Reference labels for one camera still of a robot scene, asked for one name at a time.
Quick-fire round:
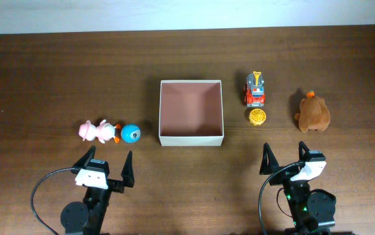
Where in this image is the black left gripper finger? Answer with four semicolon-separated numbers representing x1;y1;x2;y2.
73;146;96;168
121;151;134;188

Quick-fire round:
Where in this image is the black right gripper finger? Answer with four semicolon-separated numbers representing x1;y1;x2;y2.
299;141;310;162
260;142;279;175

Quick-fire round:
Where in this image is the brown plush toy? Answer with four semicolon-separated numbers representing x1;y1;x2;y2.
295;91;331;133

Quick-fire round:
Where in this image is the yellow round toy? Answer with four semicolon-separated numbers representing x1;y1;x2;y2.
248;108;267;125

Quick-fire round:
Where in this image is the red grey toy fire truck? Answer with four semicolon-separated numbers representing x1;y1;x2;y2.
243;71;265;107

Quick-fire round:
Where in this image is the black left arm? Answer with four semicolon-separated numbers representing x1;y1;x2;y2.
60;146;134;234

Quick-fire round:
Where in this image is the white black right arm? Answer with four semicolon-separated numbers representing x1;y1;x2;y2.
258;141;337;234

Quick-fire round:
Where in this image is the pink white duck toy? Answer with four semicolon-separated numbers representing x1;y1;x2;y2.
78;119;121;144

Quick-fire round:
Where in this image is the blue ball toy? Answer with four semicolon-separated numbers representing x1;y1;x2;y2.
121;124;141;144

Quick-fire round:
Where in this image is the white cardboard box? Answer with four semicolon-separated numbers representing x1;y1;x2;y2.
158;80;224;146

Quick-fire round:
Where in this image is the black right camera cable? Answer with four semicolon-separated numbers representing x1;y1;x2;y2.
258;161;305;235

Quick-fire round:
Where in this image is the black camera cable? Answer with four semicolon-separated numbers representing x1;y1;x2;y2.
258;161;305;235
30;167;79;235

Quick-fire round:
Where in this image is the black left camera cable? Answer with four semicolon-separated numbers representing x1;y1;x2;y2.
30;167;79;235

